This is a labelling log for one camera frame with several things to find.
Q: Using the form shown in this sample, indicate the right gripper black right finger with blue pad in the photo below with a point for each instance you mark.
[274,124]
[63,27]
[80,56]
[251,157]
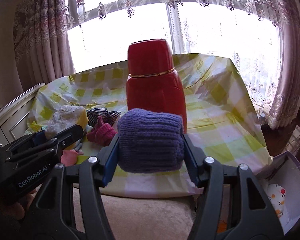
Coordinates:
[250,212]

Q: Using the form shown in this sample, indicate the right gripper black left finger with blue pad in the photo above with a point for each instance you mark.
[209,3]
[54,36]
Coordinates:
[51,214]

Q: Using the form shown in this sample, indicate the magenta knitted mitten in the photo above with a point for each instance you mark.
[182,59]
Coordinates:
[102,133]

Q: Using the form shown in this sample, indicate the purple knitted hat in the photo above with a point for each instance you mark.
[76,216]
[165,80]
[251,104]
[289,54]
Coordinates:
[150,142]

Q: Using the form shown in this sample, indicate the person's left hand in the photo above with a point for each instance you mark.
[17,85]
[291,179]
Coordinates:
[18,209]

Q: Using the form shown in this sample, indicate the white fruit print cloth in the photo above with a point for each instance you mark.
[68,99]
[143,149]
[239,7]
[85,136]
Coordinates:
[277,197]

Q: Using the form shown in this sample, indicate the white cabinet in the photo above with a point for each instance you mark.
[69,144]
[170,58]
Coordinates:
[13,117]

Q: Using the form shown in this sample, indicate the pink sock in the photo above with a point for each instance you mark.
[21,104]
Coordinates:
[71,158]

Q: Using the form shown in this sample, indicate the purple white cardboard box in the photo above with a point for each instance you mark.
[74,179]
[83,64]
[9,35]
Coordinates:
[285,171]

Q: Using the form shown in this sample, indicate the white fluffy cloth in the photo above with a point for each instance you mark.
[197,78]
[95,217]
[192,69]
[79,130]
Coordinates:
[66,117]

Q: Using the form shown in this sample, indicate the black white checkered cloth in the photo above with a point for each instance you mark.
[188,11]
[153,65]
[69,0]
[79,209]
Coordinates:
[109,117]

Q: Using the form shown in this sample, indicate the yellow checkered plastic tablecloth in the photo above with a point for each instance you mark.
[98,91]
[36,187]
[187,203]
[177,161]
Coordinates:
[221,119]

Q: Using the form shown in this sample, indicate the right pink floral curtain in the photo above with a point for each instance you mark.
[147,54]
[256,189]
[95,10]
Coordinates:
[286,102]

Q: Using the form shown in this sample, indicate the pink floral curtain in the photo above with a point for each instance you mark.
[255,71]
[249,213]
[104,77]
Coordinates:
[41,45]
[286,102]

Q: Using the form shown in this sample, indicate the left pink floral curtain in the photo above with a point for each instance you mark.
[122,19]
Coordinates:
[41,45]

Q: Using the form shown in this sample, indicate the red thermos jug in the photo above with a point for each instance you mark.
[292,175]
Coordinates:
[153,84]

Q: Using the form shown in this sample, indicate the white sheer lace curtain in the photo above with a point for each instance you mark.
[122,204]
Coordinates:
[246,31]

